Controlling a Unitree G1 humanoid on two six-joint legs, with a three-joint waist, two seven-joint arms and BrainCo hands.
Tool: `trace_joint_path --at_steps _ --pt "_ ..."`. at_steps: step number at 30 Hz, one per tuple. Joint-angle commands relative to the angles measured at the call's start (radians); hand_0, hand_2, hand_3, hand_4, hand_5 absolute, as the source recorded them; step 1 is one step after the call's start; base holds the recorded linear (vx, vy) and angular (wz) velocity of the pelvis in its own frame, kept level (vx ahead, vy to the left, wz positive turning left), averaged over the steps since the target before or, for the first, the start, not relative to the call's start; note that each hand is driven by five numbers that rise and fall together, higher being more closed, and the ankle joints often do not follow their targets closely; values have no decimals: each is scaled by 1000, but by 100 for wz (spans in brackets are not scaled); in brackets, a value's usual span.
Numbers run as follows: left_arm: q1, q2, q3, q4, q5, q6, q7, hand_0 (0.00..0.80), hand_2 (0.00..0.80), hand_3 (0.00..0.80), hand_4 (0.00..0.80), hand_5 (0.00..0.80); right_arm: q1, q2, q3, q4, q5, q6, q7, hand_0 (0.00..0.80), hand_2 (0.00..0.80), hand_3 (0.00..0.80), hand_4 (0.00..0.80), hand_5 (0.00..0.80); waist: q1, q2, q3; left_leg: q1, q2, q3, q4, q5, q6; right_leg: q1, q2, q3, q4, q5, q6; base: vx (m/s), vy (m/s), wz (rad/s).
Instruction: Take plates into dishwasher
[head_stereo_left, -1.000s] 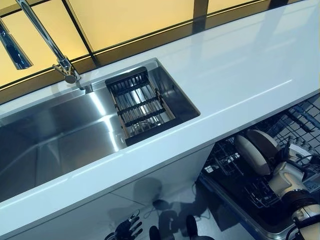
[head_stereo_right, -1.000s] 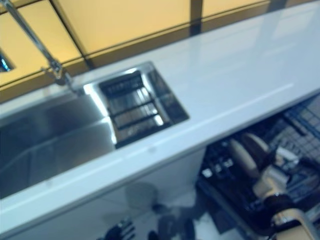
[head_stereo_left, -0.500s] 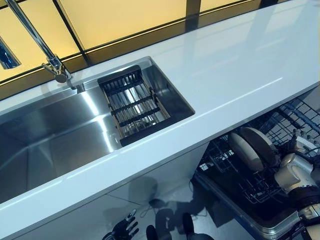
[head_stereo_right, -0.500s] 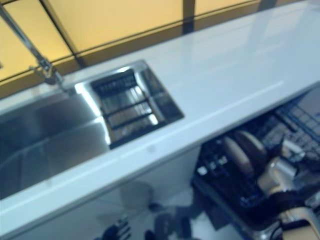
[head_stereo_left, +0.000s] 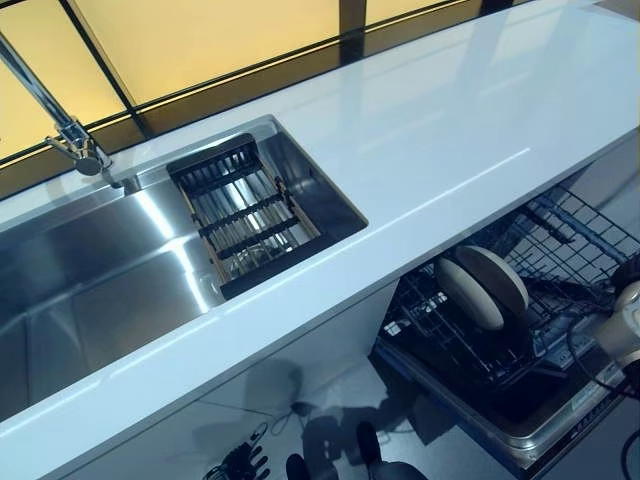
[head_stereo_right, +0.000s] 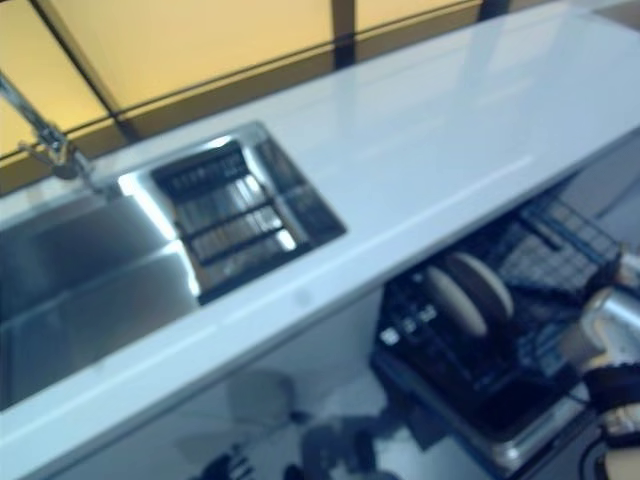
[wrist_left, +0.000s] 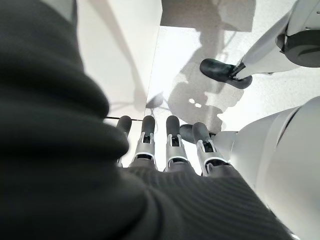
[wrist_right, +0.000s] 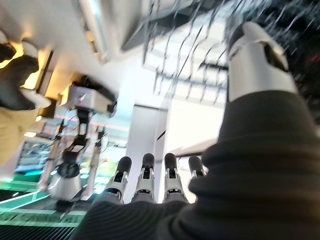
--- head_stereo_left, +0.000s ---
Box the black robot foot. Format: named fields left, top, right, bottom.
left=285, top=450, right=312, bottom=480
left=353, top=420, right=383, bottom=472

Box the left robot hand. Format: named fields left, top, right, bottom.
left=206, top=435, right=272, bottom=480

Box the dark floor cable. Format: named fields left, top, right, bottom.
left=270, top=398, right=314, bottom=433

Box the chrome gooseneck kitchen faucet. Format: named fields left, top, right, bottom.
left=0, top=28, right=127, bottom=190

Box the stainless steel sink basin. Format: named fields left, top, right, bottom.
left=0, top=114, right=371, bottom=407

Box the black dish drying rack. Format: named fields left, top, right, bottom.
left=165, top=131, right=322, bottom=302

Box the dishwasher door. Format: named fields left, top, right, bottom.
left=371, top=343, right=640, bottom=475

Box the black wire dishwasher rack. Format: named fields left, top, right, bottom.
left=378, top=186, right=640, bottom=387

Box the white ceramic plate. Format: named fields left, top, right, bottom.
left=433, top=254, right=507, bottom=332
left=453, top=244, right=531, bottom=327

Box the black left robot foot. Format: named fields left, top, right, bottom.
left=285, top=450, right=312, bottom=480

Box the white cabinet panel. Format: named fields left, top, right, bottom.
left=573, top=138, right=640, bottom=212

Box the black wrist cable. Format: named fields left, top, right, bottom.
left=565, top=308, right=640, bottom=480

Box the black right robot foot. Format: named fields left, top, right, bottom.
left=353, top=420, right=383, bottom=472

